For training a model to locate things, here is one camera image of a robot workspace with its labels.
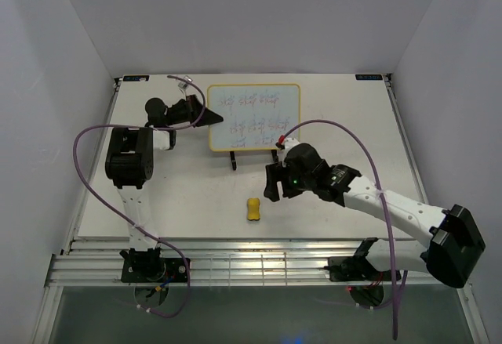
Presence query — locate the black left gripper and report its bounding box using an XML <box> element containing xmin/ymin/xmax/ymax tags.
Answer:
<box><xmin>166</xmin><ymin>95</ymin><xmax>224</xmax><ymax>128</ymax></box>

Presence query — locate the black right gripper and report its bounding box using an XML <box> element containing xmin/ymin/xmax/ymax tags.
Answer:
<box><xmin>264</xmin><ymin>160</ymin><xmax>315</xmax><ymax>202</ymax></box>

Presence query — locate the wire whiteboard stand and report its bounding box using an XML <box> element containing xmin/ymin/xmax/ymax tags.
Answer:
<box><xmin>229</xmin><ymin>150</ymin><xmax>279</xmax><ymax>171</ymax></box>

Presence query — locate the yellow black whiteboard eraser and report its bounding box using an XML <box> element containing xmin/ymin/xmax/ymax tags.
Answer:
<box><xmin>246</xmin><ymin>197</ymin><xmax>261</xmax><ymax>221</ymax></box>

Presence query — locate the yellow framed whiteboard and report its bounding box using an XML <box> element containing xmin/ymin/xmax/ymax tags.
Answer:
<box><xmin>207</xmin><ymin>83</ymin><xmax>301</xmax><ymax>152</ymax></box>

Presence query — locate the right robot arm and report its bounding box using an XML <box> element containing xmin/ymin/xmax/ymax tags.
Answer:
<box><xmin>264</xmin><ymin>138</ymin><xmax>486</xmax><ymax>288</ymax></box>

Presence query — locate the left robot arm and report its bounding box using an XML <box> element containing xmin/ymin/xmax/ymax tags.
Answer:
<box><xmin>105</xmin><ymin>95</ymin><xmax>224</xmax><ymax>281</ymax></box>

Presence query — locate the left blue table label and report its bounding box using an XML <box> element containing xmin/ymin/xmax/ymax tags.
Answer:
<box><xmin>122</xmin><ymin>75</ymin><xmax>150</xmax><ymax>82</ymax></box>

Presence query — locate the blue table label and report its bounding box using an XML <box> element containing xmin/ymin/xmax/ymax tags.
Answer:
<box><xmin>122</xmin><ymin>75</ymin><xmax>150</xmax><ymax>82</ymax></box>
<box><xmin>355</xmin><ymin>74</ymin><xmax>384</xmax><ymax>81</ymax></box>

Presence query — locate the right blue table label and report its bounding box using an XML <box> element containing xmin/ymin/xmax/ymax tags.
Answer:
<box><xmin>355</xmin><ymin>74</ymin><xmax>384</xmax><ymax>81</ymax></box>

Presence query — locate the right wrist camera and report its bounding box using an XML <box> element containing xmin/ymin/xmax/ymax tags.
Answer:
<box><xmin>275</xmin><ymin>135</ymin><xmax>300</xmax><ymax>154</ymax></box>

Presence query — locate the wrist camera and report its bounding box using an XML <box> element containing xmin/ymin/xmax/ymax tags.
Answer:
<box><xmin>275</xmin><ymin>135</ymin><xmax>300</xmax><ymax>154</ymax></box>
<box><xmin>177</xmin><ymin>75</ymin><xmax>193</xmax><ymax>94</ymax></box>

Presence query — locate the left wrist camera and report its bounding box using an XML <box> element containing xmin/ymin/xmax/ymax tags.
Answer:
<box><xmin>177</xmin><ymin>75</ymin><xmax>193</xmax><ymax>94</ymax></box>

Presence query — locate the aluminium table frame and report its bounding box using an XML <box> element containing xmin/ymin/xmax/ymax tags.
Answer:
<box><xmin>31</xmin><ymin>73</ymin><xmax>491</xmax><ymax>344</ymax></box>

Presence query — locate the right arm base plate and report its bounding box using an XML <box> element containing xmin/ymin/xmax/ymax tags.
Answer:
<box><xmin>323</xmin><ymin>256</ymin><xmax>391</xmax><ymax>282</ymax></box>

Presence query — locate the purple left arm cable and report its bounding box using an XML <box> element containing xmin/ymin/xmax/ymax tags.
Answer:
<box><xmin>73</xmin><ymin>74</ymin><xmax>206</xmax><ymax>318</ymax></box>

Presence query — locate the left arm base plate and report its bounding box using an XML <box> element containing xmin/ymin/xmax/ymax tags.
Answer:
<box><xmin>119</xmin><ymin>248</ymin><xmax>188</xmax><ymax>284</ymax></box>

